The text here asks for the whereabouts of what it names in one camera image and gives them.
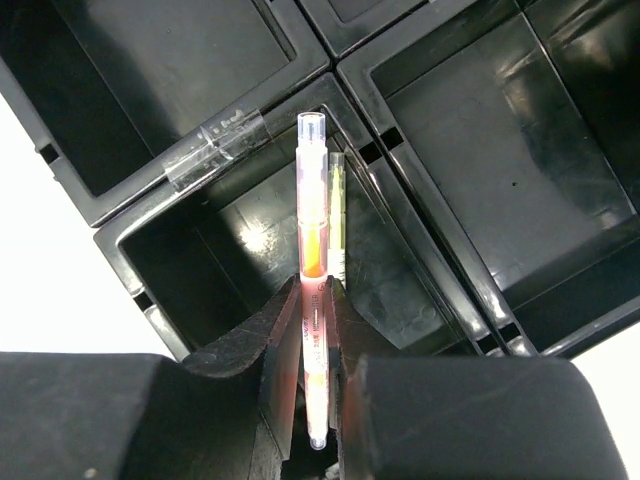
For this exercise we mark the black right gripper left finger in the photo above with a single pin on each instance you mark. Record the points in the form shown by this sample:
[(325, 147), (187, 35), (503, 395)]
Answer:
[(225, 411)]

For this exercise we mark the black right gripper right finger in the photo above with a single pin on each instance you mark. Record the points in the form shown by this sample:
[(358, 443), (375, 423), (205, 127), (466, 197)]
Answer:
[(461, 417)]

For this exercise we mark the yellow highlighter pen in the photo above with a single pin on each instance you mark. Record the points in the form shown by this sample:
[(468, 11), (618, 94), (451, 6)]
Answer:
[(337, 217)]

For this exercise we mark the orange pen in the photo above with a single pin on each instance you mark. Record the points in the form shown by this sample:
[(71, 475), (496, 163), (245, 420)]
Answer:
[(312, 219)]

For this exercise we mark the clear tape on tray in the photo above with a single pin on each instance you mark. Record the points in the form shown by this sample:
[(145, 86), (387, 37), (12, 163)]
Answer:
[(213, 148)]

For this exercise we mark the black four-compartment organizer tray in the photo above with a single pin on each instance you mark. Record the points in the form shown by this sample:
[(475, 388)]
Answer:
[(491, 158)]

